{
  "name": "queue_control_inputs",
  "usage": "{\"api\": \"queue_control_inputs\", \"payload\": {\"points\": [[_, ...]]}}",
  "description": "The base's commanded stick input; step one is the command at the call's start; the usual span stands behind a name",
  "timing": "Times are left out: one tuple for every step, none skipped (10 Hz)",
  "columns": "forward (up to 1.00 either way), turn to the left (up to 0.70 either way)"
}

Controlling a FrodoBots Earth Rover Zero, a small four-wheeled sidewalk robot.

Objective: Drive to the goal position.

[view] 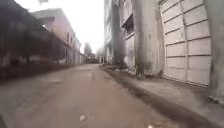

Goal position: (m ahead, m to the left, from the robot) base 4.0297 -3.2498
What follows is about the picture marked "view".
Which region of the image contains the tree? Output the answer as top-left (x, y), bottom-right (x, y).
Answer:
top-left (83, 41), bottom-right (94, 58)

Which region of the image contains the grey building with white gate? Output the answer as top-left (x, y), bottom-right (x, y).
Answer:
top-left (102, 0), bottom-right (224, 105)

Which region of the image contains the brown dirt road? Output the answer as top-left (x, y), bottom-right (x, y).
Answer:
top-left (0, 63), bottom-right (188, 128)

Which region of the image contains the pink building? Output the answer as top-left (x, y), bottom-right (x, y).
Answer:
top-left (29, 8), bottom-right (87, 66)

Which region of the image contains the concrete pavement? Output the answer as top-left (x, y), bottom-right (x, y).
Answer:
top-left (99, 64), bottom-right (224, 128)

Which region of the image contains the dark fence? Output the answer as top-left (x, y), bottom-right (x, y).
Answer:
top-left (0, 0), bottom-right (68, 82)

